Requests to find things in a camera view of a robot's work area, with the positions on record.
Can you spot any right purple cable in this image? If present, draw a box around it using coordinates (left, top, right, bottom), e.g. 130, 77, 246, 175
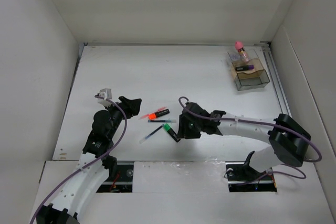
178, 96, 322, 185

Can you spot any green highlighter marker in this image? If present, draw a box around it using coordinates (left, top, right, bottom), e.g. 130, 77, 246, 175
163, 124, 180, 143

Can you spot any pink cap lead tube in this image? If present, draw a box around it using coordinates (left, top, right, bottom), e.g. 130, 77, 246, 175
235, 41, 250, 62

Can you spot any purple cable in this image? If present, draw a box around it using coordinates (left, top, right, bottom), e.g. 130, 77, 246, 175
178, 96, 322, 185
28, 95, 129, 224

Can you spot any amber plastic tray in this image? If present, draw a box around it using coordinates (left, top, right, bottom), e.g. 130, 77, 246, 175
229, 58, 265, 80

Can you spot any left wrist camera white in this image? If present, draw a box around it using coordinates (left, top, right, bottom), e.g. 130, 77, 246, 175
94, 88, 112, 108

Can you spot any clear plastic tray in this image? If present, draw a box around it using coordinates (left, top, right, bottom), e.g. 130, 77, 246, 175
227, 49, 259, 63

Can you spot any grey plastic tray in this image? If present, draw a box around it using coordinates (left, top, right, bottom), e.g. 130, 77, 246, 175
234, 70, 270, 91

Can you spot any purple highlighter marker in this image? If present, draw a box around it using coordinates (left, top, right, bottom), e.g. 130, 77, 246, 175
235, 65, 254, 72

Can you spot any orange highlighter marker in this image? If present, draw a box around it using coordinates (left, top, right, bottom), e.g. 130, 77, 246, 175
148, 109, 170, 120

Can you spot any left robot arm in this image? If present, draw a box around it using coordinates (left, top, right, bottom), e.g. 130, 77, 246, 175
30, 94, 142, 223

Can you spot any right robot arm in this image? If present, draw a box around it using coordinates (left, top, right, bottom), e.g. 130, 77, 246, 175
177, 102, 310, 179

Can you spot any aluminium rail frame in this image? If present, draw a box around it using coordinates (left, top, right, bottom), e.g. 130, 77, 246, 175
73, 43, 289, 118

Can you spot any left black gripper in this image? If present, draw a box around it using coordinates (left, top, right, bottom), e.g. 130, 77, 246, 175
104, 97, 140, 138

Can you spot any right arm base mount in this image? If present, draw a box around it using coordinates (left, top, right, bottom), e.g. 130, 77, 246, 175
224, 151, 277, 193

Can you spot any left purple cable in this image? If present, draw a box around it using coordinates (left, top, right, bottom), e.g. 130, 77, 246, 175
28, 95, 129, 224

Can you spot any blue pen refill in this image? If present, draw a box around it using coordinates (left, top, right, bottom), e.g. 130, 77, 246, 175
148, 119, 177, 124
139, 124, 164, 144

